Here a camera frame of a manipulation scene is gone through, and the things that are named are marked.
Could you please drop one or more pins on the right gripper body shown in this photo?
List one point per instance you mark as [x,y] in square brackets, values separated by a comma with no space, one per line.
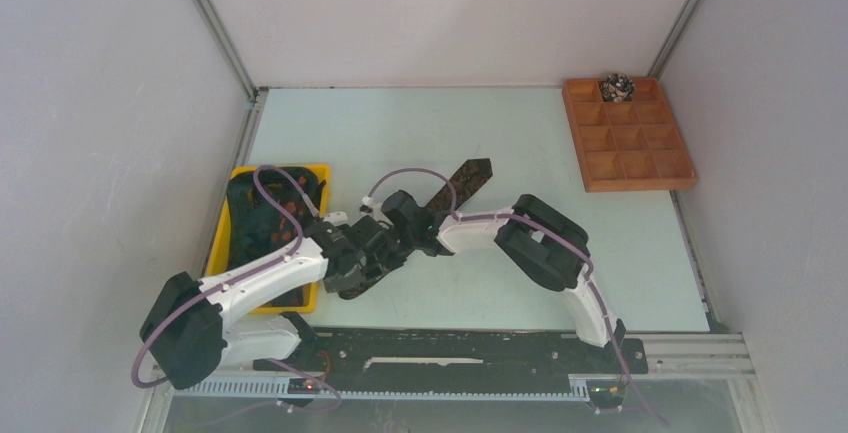
[402,241]

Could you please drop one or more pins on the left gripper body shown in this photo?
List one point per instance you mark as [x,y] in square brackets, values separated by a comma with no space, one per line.
[336,281]

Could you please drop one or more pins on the dark key-patterned tie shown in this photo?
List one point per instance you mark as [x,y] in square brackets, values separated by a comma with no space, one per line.
[462,185]

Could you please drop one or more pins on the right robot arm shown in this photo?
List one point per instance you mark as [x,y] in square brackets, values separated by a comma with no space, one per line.
[549,248]

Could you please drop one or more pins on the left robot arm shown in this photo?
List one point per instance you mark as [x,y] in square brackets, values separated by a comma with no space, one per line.
[196,326]

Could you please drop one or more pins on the dark green ties pile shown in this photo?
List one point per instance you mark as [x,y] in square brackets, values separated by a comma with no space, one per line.
[257,228]

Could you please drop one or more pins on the yellow plastic bin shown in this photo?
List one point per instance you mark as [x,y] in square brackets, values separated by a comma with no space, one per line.
[314,180]

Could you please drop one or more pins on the wooden compartment tray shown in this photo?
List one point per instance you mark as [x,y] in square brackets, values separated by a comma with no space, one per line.
[626,146]

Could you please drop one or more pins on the rolled patterned tie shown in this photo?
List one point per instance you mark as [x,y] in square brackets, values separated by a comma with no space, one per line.
[617,87]

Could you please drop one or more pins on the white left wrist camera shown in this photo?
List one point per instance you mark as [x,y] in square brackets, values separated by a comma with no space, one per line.
[336,218]

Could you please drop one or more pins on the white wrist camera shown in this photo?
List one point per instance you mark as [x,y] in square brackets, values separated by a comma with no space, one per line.
[336,218]
[370,207]

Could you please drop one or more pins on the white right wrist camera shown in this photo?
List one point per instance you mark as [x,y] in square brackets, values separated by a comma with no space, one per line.
[370,207]

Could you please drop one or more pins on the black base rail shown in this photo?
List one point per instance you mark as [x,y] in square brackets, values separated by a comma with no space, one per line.
[460,363]

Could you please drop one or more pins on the aluminium frame rail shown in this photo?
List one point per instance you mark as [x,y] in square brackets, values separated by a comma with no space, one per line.
[669,356]

